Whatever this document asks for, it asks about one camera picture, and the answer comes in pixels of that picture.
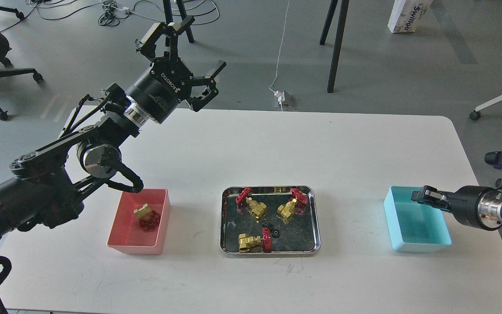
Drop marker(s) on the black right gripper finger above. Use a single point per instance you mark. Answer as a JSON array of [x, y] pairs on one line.
[[428, 195]]

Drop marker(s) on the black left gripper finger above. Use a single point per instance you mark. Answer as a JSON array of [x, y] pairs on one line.
[[146, 46], [208, 81]]

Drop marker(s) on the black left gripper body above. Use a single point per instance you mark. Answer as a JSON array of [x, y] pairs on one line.
[[158, 90]]

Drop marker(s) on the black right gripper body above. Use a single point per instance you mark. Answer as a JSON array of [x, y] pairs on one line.
[[476, 206]]

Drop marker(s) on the brass valve red handwheel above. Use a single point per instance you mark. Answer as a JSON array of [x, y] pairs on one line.
[[148, 218]]

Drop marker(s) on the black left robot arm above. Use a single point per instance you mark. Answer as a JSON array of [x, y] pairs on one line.
[[49, 184]]

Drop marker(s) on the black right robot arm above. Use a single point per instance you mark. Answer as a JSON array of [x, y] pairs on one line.
[[493, 159]]

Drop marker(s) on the light blue plastic box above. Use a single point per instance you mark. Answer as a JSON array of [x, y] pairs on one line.
[[414, 228]]

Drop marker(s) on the brass valve top middle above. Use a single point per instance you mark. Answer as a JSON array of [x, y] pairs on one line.
[[256, 209]]

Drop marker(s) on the pink plastic box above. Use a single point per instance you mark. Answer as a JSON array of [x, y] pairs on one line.
[[126, 236]]

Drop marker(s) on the small black gear left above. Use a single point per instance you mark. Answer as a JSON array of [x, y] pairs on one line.
[[268, 225]]

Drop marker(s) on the small black gear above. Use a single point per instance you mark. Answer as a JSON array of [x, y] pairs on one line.
[[268, 225], [275, 233]]

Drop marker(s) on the brass valve top right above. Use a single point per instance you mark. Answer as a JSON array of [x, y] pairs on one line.
[[295, 205]]

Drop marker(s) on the brass valve bottom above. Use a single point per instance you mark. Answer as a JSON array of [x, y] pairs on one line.
[[260, 243]]

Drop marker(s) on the small black gear middle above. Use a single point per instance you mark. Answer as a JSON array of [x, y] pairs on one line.
[[275, 233]]

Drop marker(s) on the white cardboard box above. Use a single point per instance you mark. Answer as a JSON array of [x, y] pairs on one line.
[[406, 15]]

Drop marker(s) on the black table leg left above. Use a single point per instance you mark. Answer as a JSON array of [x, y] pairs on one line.
[[183, 13]]

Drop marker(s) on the black table leg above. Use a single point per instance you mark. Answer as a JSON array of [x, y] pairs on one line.
[[342, 17], [183, 13]]

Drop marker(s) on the white power adapter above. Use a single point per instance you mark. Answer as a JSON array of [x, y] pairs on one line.
[[284, 99]]

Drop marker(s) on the shiny metal tray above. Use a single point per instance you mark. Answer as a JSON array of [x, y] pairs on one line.
[[300, 236]]

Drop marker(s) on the black table leg right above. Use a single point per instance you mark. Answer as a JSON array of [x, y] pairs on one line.
[[342, 17]]

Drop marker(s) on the black cable bundle floor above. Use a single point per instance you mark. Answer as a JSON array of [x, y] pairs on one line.
[[112, 12]]

